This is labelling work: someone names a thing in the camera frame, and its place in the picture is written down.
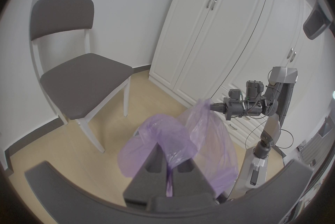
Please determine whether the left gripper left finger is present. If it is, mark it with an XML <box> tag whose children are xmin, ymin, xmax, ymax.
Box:
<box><xmin>123</xmin><ymin>142</ymin><xmax>168</xmax><ymax>208</ymax></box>

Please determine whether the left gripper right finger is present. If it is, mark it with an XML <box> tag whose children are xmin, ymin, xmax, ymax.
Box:
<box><xmin>173</xmin><ymin>158</ymin><xmax>218</xmax><ymax>204</ymax></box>

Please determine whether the white chair with grey cushions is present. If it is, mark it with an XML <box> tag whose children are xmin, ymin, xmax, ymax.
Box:
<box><xmin>30</xmin><ymin>0</ymin><xmax>133</xmax><ymax>154</ymax></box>

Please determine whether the black cable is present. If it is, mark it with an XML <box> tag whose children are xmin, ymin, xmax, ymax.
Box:
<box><xmin>272</xmin><ymin>129</ymin><xmax>294</xmax><ymax>150</ymax></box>
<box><xmin>245</xmin><ymin>119</ymin><xmax>266</xmax><ymax>150</ymax></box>

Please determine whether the white wardrobe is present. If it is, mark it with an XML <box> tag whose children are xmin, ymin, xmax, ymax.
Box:
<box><xmin>149</xmin><ymin>0</ymin><xmax>335</xmax><ymax>155</ymax></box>

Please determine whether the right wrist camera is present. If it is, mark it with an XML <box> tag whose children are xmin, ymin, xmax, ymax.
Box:
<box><xmin>228</xmin><ymin>89</ymin><xmax>242</xmax><ymax>103</ymax></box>

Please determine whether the purple plastic bag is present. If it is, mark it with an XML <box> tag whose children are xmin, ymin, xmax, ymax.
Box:
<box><xmin>117</xmin><ymin>98</ymin><xmax>239</xmax><ymax>197</ymax></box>

